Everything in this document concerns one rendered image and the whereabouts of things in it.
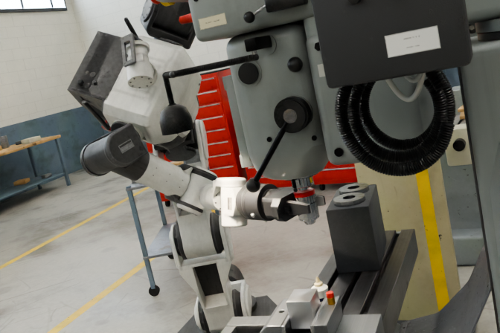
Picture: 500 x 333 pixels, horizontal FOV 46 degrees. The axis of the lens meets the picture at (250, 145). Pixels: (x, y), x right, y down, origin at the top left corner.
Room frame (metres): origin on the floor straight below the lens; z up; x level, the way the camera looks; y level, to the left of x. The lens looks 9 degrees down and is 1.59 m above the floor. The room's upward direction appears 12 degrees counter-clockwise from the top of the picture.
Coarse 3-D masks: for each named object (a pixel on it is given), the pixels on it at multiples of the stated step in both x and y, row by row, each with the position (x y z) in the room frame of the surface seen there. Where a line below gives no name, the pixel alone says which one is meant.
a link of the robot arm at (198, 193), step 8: (192, 176) 1.65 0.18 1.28; (200, 176) 1.64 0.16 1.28; (208, 176) 1.65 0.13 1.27; (192, 184) 1.64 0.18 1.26; (200, 184) 1.63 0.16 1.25; (208, 184) 1.61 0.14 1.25; (192, 192) 1.63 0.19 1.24; (200, 192) 1.61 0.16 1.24; (208, 192) 1.55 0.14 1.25; (184, 200) 1.63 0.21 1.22; (192, 200) 1.62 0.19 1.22; (200, 200) 1.60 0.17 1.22; (208, 200) 1.53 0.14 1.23; (200, 208) 1.64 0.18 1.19; (208, 208) 1.58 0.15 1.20
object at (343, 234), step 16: (336, 192) 1.73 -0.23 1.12; (352, 192) 1.65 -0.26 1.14; (368, 192) 1.66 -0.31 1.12; (336, 208) 1.56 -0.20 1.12; (352, 208) 1.54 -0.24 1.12; (368, 208) 1.52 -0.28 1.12; (336, 224) 1.56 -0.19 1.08; (352, 224) 1.54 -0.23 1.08; (368, 224) 1.53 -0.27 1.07; (336, 240) 1.56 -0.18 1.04; (352, 240) 1.54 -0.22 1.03; (368, 240) 1.53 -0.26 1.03; (384, 240) 1.68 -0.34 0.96; (336, 256) 1.56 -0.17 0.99; (352, 256) 1.55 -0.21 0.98; (368, 256) 1.53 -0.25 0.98
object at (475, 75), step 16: (480, 32) 1.05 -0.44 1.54; (496, 32) 0.99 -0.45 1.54; (480, 48) 0.95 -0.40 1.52; (496, 48) 0.94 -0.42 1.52; (480, 64) 0.95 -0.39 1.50; (496, 64) 0.94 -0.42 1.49; (464, 80) 0.97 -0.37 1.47; (480, 80) 0.95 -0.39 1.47; (496, 80) 0.94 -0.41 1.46; (464, 96) 0.97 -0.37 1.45; (480, 96) 0.96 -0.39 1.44; (496, 96) 0.95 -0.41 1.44; (464, 112) 0.98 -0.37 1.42; (480, 112) 0.96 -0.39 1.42; (496, 112) 0.95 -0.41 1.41; (480, 128) 0.96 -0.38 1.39; (496, 128) 0.95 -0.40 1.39; (480, 144) 0.96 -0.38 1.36; (496, 144) 0.95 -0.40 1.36; (480, 160) 0.96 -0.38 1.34; (496, 160) 0.95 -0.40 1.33; (480, 176) 0.96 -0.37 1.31; (496, 176) 0.95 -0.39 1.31; (480, 192) 0.97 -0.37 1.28; (496, 192) 0.94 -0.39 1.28; (480, 208) 0.98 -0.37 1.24; (496, 208) 0.95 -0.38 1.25; (496, 224) 0.95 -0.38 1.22; (496, 240) 0.96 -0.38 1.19; (496, 256) 0.96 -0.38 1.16; (496, 272) 0.96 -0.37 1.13; (496, 288) 0.96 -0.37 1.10; (496, 304) 0.97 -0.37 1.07; (496, 320) 0.98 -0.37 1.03
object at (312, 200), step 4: (308, 196) 1.25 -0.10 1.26; (312, 196) 1.25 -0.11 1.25; (296, 200) 1.26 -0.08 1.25; (300, 200) 1.25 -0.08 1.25; (304, 200) 1.25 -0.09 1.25; (308, 200) 1.25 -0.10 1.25; (312, 200) 1.25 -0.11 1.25; (312, 204) 1.25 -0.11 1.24; (316, 204) 1.26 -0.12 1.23; (312, 208) 1.25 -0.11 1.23; (316, 208) 1.26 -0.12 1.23; (312, 212) 1.25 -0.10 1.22; (316, 212) 1.26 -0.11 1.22; (300, 216) 1.26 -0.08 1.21; (304, 216) 1.25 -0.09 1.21; (308, 216) 1.25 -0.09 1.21; (312, 216) 1.25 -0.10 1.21; (316, 216) 1.25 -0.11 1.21; (300, 220) 1.26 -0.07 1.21; (304, 220) 1.25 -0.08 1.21; (308, 220) 1.25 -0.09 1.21; (312, 220) 1.25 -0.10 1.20
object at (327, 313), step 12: (324, 300) 1.18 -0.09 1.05; (336, 300) 1.16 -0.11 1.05; (324, 312) 1.12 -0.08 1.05; (336, 312) 1.14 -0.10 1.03; (228, 324) 1.24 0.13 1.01; (240, 324) 1.23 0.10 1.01; (252, 324) 1.22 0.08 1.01; (264, 324) 1.21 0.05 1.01; (312, 324) 1.08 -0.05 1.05; (324, 324) 1.07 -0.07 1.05; (336, 324) 1.13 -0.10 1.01; (348, 324) 1.13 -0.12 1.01; (360, 324) 1.12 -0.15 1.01; (372, 324) 1.11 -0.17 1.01
